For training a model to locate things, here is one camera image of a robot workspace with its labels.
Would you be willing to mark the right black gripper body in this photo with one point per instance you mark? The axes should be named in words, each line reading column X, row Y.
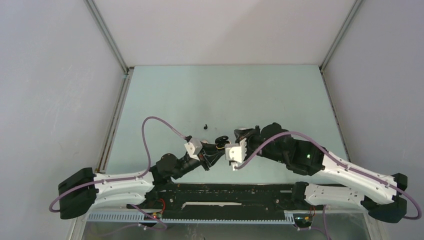
column 254, row 141

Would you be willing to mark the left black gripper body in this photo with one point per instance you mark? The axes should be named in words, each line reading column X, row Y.
column 186, row 165

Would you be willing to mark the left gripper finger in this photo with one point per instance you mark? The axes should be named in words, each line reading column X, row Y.
column 210, row 158
column 209, row 149

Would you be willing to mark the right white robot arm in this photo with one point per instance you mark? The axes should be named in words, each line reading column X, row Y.
column 357, row 187

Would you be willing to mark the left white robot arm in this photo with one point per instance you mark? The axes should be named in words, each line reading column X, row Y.
column 85, row 190

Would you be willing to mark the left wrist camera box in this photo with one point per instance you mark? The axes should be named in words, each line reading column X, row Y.
column 193, row 147

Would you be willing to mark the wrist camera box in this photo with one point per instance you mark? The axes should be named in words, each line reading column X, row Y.
column 193, row 147
column 235, row 153

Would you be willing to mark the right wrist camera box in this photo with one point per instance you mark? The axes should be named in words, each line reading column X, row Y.
column 235, row 153

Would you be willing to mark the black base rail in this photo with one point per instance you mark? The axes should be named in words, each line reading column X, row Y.
column 227, row 202

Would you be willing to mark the left aluminium frame post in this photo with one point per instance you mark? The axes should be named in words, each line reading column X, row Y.
column 105, row 154

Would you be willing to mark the aluminium frame post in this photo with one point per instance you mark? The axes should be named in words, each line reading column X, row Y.
column 105, row 154
column 343, row 30

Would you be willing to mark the right aluminium frame post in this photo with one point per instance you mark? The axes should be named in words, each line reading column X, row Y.
column 343, row 30

